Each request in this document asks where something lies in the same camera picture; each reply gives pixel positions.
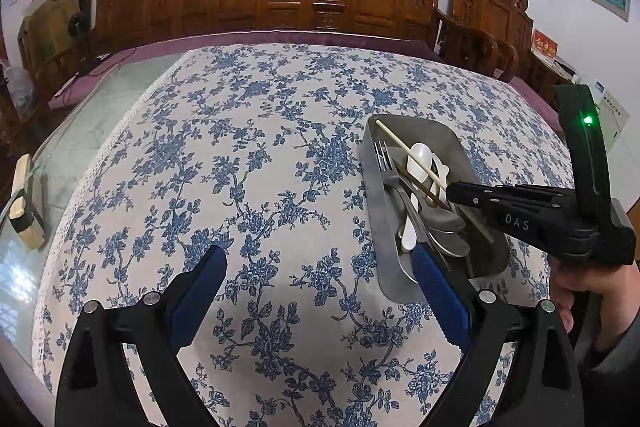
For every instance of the stacked cardboard boxes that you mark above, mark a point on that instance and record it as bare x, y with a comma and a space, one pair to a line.
43, 33

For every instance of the smiley steel spoon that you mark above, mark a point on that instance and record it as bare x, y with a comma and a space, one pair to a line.
435, 218

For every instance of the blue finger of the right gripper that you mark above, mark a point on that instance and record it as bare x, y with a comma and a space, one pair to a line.
475, 195
488, 211

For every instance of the red sign card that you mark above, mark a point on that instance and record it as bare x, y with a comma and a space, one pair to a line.
543, 45

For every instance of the grey metal tray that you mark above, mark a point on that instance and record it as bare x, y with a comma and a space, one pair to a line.
406, 164

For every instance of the white plastic fork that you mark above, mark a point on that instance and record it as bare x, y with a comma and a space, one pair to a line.
408, 232

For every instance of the white device on side table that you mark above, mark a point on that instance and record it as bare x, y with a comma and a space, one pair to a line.
596, 88

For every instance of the right forearm grey sleeve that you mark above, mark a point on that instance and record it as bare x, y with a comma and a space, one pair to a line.
619, 362

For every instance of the purple armchair cushion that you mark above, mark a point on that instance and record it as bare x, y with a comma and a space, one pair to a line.
546, 112

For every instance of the glass coffee table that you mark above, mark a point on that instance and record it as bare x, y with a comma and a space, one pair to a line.
60, 164

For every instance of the blue floral tablecloth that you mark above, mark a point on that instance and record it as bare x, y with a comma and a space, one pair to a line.
256, 149

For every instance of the carved wooden armchair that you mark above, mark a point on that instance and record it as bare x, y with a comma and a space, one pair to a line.
491, 37

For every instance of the wooden side table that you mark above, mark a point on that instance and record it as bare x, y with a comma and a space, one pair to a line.
543, 79

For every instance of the white wall panel cabinet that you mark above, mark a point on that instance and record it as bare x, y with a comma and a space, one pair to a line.
613, 119

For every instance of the brown chopstick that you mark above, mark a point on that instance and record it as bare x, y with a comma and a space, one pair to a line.
420, 185
473, 258

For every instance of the small steel spoon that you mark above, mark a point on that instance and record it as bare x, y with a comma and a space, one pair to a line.
405, 259

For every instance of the right hand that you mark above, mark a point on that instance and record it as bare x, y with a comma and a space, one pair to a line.
618, 288

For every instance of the steel fork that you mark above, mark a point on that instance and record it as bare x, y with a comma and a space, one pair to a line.
392, 178

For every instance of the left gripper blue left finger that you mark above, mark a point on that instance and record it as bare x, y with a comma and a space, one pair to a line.
95, 386

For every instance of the cream chopstick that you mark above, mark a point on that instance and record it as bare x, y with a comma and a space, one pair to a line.
478, 222
418, 159

